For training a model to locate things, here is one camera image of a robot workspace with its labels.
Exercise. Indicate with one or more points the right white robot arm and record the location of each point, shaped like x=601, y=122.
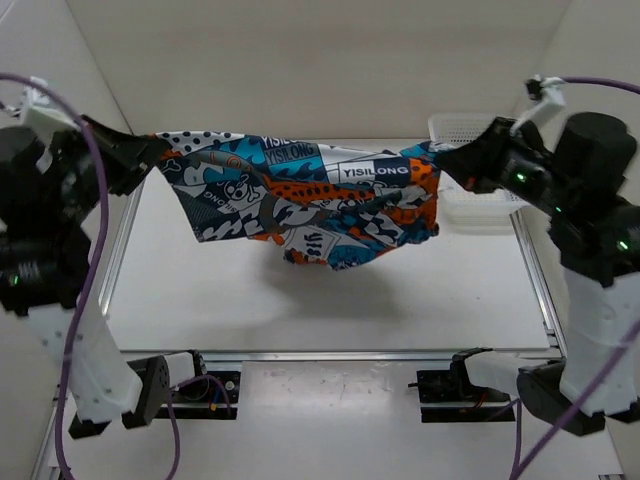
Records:
x=599, y=254

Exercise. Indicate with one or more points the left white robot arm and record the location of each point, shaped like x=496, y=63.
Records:
x=45, y=283

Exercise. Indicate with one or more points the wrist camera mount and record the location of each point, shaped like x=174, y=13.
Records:
x=37, y=111
x=547, y=101

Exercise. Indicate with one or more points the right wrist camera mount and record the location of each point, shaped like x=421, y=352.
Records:
x=547, y=101

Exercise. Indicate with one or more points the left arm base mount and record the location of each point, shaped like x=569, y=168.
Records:
x=203, y=390

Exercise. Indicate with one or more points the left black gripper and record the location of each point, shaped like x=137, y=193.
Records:
x=128, y=156

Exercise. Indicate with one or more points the white plastic basket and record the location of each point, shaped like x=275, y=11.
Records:
x=460, y=207

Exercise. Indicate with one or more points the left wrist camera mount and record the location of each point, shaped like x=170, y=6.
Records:
x=37, y=111

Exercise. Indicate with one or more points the aluminium frame rail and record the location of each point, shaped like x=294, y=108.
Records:
x=407, y=355

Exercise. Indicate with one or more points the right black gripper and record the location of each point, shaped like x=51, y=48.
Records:
x=475, y=164

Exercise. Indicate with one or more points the colourful patterned shorts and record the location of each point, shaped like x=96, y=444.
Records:
x=322, y=204

